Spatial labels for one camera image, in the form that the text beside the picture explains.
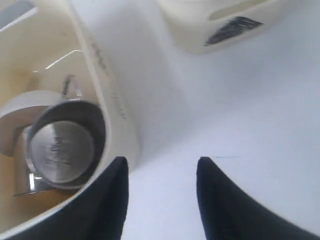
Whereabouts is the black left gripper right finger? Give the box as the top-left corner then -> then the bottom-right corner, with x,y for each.
196,156 -> 320,240

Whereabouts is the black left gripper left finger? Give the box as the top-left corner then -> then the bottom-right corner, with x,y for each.
14,156 -> 129,240

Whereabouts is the steel mug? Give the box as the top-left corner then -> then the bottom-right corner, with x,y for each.
13,125 -> 53,197
25,75 -> 107,190

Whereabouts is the white plastic bowl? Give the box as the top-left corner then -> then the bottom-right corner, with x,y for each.
0,90 -> 61,157

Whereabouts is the cream bin with circle mark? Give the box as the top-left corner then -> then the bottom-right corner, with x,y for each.
0,0 -> 141,238

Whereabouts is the cream bin with triangle mark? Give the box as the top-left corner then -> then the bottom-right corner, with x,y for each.
157,0 -> 285,54

